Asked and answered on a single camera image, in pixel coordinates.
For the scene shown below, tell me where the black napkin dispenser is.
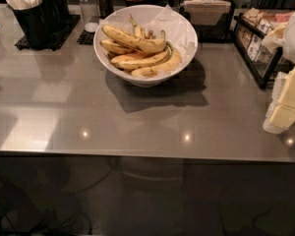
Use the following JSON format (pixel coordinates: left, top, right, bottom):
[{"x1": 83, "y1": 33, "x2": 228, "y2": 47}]
[{"x1": 180, "y1": 0, "x2": 234, "y2": 42}]

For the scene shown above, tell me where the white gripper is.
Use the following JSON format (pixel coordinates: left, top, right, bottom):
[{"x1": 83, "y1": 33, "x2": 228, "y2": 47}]
[{"x1": 262, "y1": 12, "x2": 295, "y2": 128}]

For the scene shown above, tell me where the rear black cutlery holder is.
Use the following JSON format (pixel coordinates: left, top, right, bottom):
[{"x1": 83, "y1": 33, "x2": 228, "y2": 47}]
[{"x1": 41, "y1": 0, "x2": 69, "y2": 31}]

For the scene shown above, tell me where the clear salt shaker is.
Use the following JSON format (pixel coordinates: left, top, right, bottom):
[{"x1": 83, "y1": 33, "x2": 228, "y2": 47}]
[{"x1": 79, "y1": 0, "x2": 99, "y2": 32}]

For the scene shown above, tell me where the black cutlery holder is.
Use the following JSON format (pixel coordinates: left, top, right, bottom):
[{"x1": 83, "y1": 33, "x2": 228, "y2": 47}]
[
  {"x1": 6, "y1": 0, "x2": 49, "y2": 49},
  {"x1": 41, "y1": 0, "x2": 69, "y2": 31}
]

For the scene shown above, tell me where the dark pepper shaker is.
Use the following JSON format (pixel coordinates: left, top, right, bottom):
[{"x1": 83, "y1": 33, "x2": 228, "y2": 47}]
[{"x1": 94, "y1": 0, "x2": 115, "y2": 20}]

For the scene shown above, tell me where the left small yellow banana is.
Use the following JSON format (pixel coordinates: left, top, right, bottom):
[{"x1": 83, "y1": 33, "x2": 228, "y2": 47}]
[{"x1": 99, "y1": 39, "x2": 133, "y2": 55}]

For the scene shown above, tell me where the front black cutlery holder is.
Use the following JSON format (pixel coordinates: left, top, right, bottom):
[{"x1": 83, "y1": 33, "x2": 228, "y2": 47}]
[{"x1": 6, "y1": 0, "x2": 49, "y2": 49}]

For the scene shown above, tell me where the white ceramic bowl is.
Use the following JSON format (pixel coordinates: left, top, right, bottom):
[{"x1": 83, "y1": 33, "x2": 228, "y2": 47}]
[{"x1": 93, "y1": 5, "x2": 198, "y2": 88}]

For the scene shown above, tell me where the black condiment packet rack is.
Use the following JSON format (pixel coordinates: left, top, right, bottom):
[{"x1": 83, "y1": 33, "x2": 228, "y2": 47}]
[{"x1": 231, "y1": 8, "x2": 292, "y2": 89}]

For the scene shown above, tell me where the black rubber mesh mat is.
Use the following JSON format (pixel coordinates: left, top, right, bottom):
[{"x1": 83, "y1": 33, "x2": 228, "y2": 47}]
[{"x1": 15, "y1": 15, "x2": 81, "y2": 51}]

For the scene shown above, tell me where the back upright yellow banana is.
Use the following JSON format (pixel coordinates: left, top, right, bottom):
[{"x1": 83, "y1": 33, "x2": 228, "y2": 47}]
[{"x1": 129, "y1": 17, "x2": 146, "y2": 38}]

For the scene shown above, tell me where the small black mesh mat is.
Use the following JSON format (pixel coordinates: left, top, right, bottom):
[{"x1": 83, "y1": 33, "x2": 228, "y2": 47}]
[{"x1": 77, "y1": 30, "x2": 94, "y2": 45}]

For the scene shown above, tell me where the middle yellow banana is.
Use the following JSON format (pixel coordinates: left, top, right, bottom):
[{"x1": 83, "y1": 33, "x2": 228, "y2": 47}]
[{"x1": 110, "y1": 48, "x2": 169, "y2": 70}]

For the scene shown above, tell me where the front right yellow banana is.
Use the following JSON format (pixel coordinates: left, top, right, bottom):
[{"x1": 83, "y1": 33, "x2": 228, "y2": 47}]
[{"x1": 131, "y1": 42, "x2": 182, "y2": 77}]

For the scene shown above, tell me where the spotted yellow banana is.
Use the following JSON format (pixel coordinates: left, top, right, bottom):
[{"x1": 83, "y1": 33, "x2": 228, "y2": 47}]
[{"x1": 101, "y1": 25, "x2": 166, "y2": 53}]

